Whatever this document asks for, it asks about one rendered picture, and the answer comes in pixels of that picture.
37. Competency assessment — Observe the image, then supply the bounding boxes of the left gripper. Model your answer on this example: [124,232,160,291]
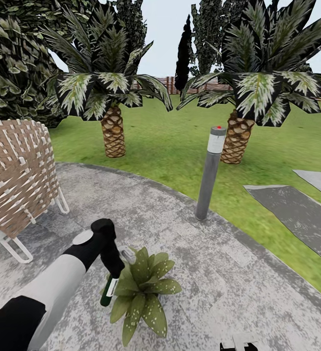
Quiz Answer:
[100,247,125,276]

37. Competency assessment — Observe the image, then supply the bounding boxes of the insectifuge atomizer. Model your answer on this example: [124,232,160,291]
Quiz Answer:
[100,275,120,307]

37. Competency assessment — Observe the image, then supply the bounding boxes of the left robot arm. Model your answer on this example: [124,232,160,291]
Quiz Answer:
[0,219,136,351]

